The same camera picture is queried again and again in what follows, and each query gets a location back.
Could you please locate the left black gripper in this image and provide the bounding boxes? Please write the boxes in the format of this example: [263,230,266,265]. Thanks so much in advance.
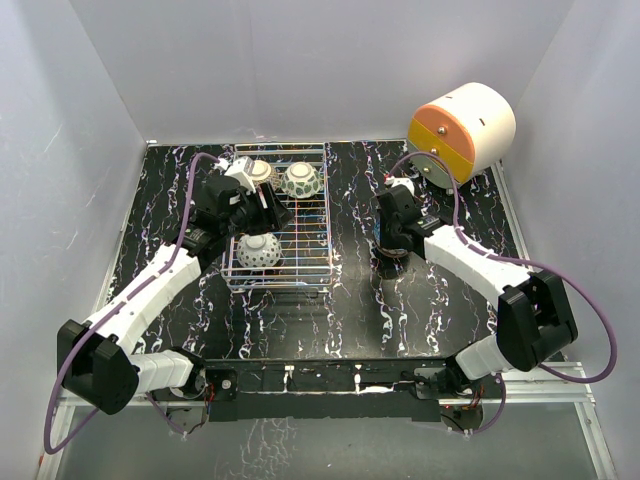
[222,182,293,239]

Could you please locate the red lattice white bowl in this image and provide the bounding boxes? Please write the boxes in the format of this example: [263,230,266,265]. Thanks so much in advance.
[377,246,409,259]

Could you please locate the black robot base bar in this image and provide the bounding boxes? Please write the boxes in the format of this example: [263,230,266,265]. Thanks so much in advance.
[154,358,506,422]

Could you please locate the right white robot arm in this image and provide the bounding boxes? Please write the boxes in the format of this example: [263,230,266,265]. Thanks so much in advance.
[376,185,578,397]

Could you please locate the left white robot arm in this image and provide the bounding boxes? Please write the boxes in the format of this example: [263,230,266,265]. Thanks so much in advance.
[57,175,293,415]

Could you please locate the green spotted white bowl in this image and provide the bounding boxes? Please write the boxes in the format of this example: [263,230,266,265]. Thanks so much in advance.
[280,162,322,199]

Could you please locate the black dotted white bowl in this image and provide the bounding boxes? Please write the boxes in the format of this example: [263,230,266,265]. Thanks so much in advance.
[237,233,282,270]

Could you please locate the brown patterned bowl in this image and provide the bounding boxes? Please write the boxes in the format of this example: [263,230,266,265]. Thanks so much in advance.
[249,160,281,191]

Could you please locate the round pastel drawer cabinet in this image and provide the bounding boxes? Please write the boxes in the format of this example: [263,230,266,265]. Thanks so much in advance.
[407,82,516,189]

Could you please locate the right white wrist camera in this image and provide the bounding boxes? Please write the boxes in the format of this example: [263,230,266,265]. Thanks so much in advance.
[384,175,415,197]

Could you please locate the white wire dish rack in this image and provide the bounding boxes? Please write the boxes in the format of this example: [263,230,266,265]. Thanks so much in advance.
[220,143,332,293]

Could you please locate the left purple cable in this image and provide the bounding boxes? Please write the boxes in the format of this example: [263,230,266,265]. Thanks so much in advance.
[43,152,226,455]

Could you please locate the purple cable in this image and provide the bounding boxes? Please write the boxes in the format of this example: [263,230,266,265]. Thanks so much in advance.
[384,152,619,435]
[43,152,226,455]

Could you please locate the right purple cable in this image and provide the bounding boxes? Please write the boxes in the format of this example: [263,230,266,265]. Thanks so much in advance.
[384,152,619,435]

